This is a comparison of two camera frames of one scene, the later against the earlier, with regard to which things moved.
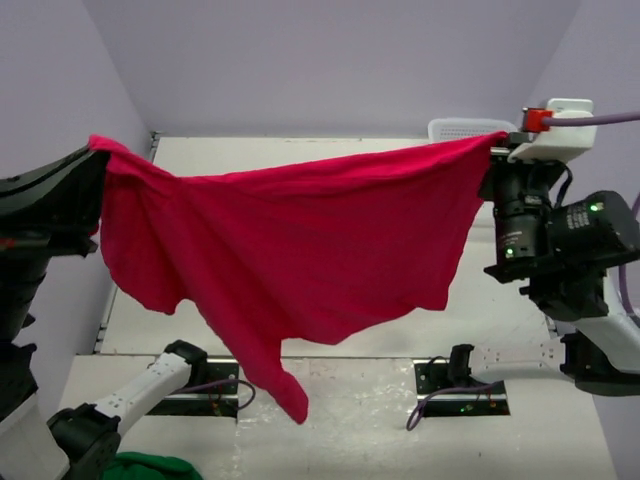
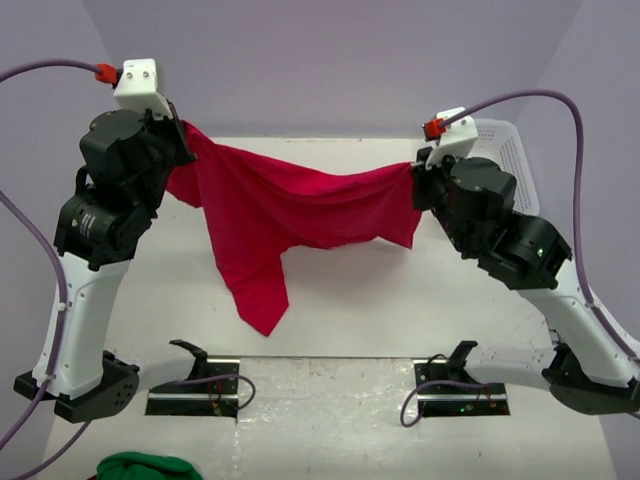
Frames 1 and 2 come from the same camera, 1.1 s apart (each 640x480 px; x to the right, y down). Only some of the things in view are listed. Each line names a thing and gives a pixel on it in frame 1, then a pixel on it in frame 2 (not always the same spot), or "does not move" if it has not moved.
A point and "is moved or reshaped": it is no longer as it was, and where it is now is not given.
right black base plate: [448, 397] does not move
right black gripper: [498, 162] -> [422, 174]
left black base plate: [213, 390] does not move
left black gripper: [72, 182] -> [174, 126]
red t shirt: [337, 249] is moved or reshaped
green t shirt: [143, 466] does not move
